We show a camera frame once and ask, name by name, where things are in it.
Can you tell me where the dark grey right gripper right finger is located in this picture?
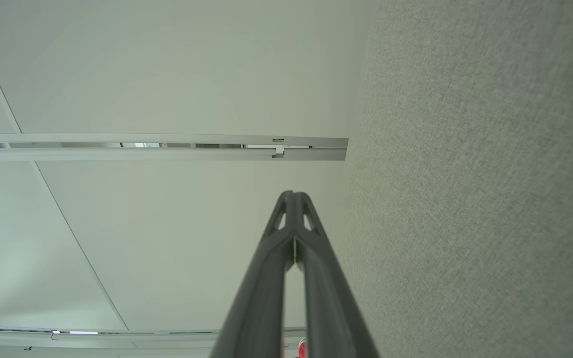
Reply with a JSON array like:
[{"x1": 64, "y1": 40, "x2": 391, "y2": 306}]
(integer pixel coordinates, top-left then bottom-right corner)
[{"x1": 294, "y1": 191, "x2": 380, "y2": 358}]

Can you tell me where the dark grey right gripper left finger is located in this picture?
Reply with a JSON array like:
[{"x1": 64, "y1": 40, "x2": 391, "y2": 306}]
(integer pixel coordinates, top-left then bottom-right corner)
[{"x1": 210, "y1": 191, "x2": 295, "y2": 358}]

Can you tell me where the grey fabric sofa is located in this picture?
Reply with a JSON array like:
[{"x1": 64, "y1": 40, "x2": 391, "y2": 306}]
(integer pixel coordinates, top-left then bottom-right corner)
[{"x1": 339, "y1": 0, "x2": 573, "y2": 358}]

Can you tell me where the white wall trim rail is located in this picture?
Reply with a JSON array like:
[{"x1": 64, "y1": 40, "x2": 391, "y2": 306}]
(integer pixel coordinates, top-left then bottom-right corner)
[{"x1": 0, "y1": 327, "x2": 308, "y2": 350}]

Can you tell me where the grey metal frame post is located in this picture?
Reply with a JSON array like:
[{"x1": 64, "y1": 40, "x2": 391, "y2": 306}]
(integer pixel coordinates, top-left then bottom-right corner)
[{"x1": 0, "y1": 133, "x2": 349, "y2": 162}]

